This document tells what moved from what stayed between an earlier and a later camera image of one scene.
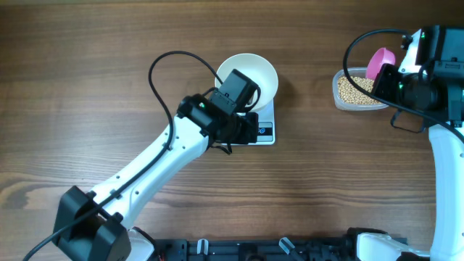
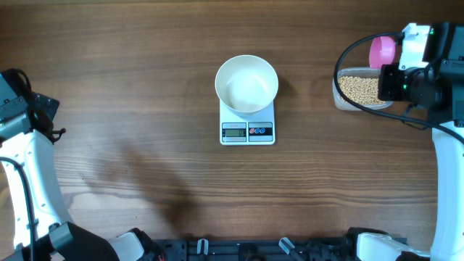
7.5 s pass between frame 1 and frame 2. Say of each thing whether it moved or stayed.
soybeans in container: stayed
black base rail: stayed
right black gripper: stayed
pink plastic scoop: moved
